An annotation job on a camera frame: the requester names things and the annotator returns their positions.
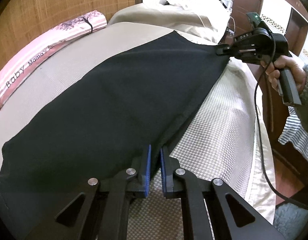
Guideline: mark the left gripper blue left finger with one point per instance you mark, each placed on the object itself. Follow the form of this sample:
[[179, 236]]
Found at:
[[139, 175]]

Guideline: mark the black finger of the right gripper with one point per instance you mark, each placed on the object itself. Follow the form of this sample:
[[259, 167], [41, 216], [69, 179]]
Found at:
[[225, 50]]

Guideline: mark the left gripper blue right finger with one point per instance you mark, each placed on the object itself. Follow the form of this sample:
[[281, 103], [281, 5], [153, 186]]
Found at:
[[171, 187]]

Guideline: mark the black pants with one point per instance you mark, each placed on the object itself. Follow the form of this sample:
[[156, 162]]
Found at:
[[135, 101]]

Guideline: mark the grey fleece sleeve forearm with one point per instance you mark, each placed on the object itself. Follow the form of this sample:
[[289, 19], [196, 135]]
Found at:
[[302, 111]]

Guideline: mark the person right hand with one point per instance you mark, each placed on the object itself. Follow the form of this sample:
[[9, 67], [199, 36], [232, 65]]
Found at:
[[295, 68]]

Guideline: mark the beige satin blanket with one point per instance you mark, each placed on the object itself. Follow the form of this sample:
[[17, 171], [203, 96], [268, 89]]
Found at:
[[209, 24]]

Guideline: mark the striped grey white cloth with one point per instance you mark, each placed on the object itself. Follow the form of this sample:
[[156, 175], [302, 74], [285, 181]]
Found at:
[[294, 132]]

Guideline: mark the brown wooden cabinet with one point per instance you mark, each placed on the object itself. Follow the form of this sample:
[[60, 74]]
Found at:
[[290, 18]]

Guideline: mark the grey fluffy rug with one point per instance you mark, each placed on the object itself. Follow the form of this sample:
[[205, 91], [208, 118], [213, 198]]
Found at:
[[291, 221]]

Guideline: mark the pink striped Baby pillow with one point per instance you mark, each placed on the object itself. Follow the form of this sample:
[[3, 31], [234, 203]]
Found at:
[[29, 58]]

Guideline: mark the wooden bamboo headboard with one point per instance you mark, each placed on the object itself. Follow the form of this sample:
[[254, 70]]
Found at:
[[21, 21]]

